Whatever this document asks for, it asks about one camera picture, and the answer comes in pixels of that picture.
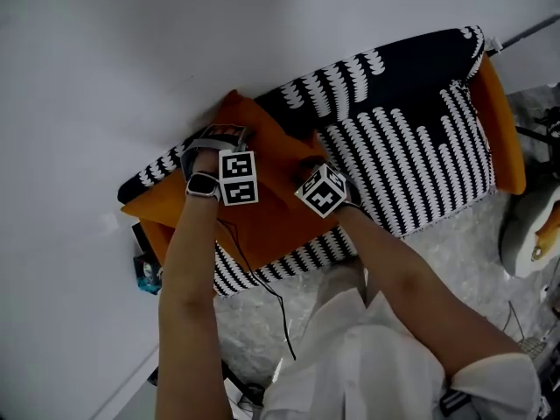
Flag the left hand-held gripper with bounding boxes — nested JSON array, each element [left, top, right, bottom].
[[180, 123, 260, 207]]

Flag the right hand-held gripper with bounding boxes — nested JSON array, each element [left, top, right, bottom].
[[294, 157, 362, 220]]

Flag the person's left forearm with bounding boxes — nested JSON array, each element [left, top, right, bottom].
[[155, 194, 233, 420]]

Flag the person's right forearm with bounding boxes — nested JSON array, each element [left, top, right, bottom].
[[334, 206, 522, 380]]

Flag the orange sofa with striped cover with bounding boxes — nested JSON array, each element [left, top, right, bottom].
[[116, 24, 498, 299]]

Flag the person's left hand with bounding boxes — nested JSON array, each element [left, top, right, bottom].
[[190, 150, 220, 176]]

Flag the person's light trousers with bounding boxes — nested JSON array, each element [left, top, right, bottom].
[[317, 263, 369, 319]]

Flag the teal box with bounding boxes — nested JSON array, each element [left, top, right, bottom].
[[133, 254, 164, 296]]

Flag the person's white shirt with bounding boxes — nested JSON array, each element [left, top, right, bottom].
[[260, 284, 543, 420]]

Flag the grey white cushion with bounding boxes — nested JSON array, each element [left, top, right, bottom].
[[498, 181, 560, 279]]

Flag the orange fabric bundle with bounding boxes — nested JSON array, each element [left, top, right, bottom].
[[534, 199, 560, 263]]

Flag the grey harness strap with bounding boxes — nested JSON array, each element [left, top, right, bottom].
[[439, 387, 473, 418]]

